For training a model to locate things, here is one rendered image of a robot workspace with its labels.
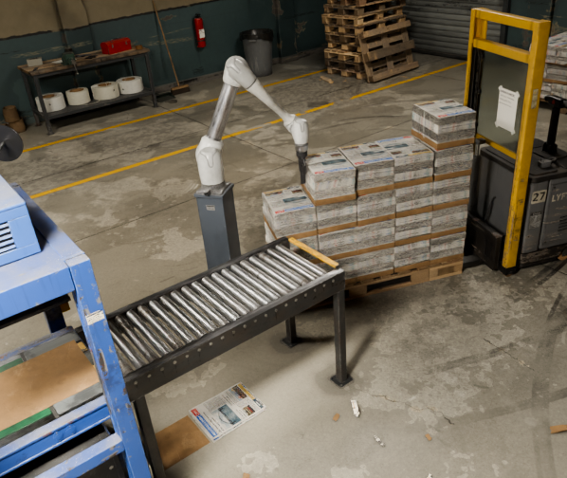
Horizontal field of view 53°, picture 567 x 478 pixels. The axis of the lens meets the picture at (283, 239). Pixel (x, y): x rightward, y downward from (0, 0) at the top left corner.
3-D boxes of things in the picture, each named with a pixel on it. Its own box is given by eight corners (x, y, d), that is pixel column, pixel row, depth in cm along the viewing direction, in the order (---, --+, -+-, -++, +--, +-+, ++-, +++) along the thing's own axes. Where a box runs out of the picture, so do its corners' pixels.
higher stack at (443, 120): (405, 257, 473) (411, 103, 410) (438, 249, 480) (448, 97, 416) (428, 282, 441) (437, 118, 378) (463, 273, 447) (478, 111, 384)
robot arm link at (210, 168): (201, 187, 367) (196, 155, 356) (199, 176, 383) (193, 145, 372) (226, 183, 369) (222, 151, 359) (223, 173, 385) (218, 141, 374)
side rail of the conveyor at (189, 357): (339, 284, 326) (338, 266, 320) (345, 288, 322) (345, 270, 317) (118, 400, 259) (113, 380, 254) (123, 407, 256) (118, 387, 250)
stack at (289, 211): (269, 287, 450) (260, 191, 409) (406, 257, 474) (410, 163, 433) (283, 316, 417) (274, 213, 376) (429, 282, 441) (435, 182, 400)
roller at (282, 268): (260, 248, 342) (255, 255, 341) (310, 281, 309) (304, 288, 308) (265, 253, 346) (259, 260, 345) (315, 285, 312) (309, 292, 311)
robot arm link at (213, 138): (193, 169, 379) (192, 157, 398) (217, 175, 385) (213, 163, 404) (229, 55, 350) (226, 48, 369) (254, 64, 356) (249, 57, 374)
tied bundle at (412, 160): (373, 170, 427) (373, 140, 416) (410, 163, 432) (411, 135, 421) (393, 190, 395) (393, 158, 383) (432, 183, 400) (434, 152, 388)
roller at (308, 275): (267, 246, 345) (264, 253, 345) (318, 277, 311) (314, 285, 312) (273, 248, 348) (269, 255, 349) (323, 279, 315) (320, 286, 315)
